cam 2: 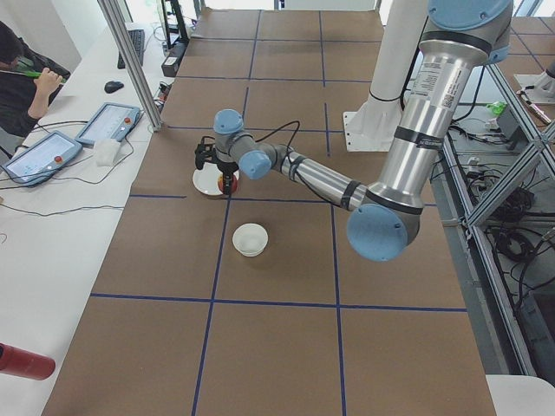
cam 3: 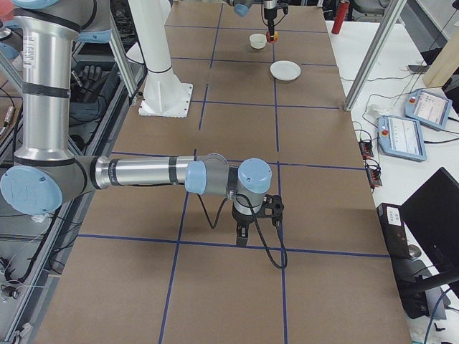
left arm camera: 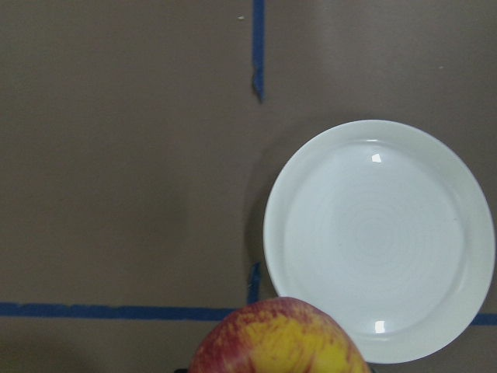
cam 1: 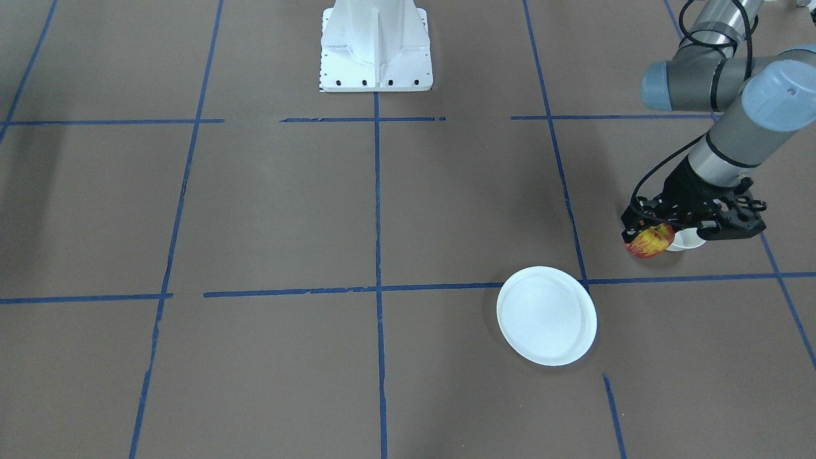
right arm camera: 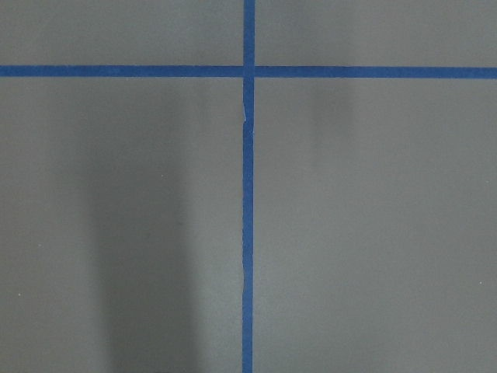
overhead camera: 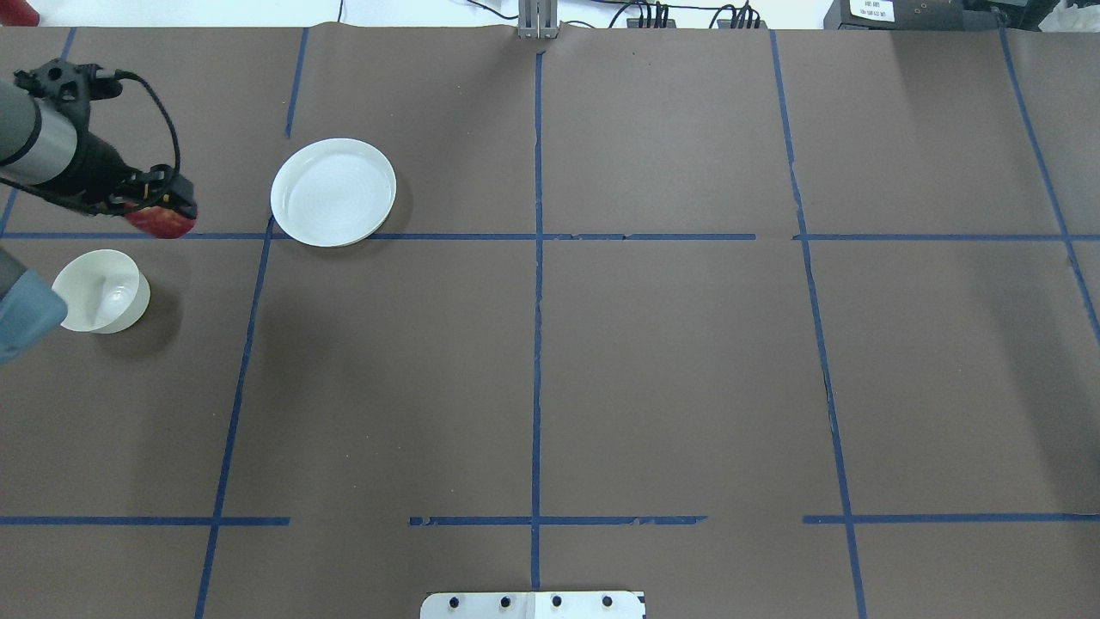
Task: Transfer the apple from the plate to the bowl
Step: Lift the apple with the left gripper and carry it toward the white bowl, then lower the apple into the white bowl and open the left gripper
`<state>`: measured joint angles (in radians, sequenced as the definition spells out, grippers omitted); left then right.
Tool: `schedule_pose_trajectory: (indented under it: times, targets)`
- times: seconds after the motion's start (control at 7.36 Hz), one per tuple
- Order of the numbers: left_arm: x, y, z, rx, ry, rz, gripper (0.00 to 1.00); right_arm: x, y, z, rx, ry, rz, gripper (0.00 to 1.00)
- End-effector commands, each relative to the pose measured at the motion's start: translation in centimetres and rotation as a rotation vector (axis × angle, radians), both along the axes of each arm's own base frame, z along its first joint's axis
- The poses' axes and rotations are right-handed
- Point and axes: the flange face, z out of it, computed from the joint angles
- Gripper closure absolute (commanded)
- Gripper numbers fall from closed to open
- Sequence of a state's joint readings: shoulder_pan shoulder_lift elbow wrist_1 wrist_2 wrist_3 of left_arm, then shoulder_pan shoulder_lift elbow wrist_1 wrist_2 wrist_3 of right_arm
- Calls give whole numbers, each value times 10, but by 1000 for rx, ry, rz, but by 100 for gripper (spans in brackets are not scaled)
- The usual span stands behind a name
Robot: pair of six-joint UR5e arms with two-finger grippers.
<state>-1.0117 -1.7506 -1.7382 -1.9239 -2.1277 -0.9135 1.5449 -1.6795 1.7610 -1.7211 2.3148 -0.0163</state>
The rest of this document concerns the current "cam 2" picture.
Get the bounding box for white bowl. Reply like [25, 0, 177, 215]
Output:
[232, 223, 269, 257]

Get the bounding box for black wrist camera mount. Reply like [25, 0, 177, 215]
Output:
[194, 135, 218, 170]

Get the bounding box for black keyboard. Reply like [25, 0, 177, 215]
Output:
[116, 29, 146, 70]

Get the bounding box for aluminium frame post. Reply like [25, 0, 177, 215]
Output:
[97, 0, 162, 132]

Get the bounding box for white foam block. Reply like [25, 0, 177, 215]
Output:
[93, 139, 121, 166]

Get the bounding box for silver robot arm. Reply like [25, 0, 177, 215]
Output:
[213, 1, 513, 262]

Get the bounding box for far blue teach pendant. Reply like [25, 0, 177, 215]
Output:
[75, 102, 140, 146]

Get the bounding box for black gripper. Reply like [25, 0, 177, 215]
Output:
[216, 159, 238, 195]

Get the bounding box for blue teach pendant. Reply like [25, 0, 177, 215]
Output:
[2, 131, 82, 186]
[75, 102, 140, 146]

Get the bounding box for black computer mouse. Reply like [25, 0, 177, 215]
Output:
[104, 81, 124, 94]

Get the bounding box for black small computer box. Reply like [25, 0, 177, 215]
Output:
[161, 42, 186, 78]

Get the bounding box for seated person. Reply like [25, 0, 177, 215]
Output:
[1, 23, 70, 138]

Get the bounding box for white plate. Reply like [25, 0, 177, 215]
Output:
[192, 164, 223, 197]

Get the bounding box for near blue teach pendant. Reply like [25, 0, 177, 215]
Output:
[2, 131, 82, 186]

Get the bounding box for red yellow apple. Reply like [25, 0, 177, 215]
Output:
[218, 175, 238, 195]

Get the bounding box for red bottle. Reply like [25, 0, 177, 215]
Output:
[1, 343, 56, 380]

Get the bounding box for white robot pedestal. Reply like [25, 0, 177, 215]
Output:
[343, 0, 428, 152]

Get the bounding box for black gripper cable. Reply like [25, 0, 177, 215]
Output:
[203, 120, 339, 205]

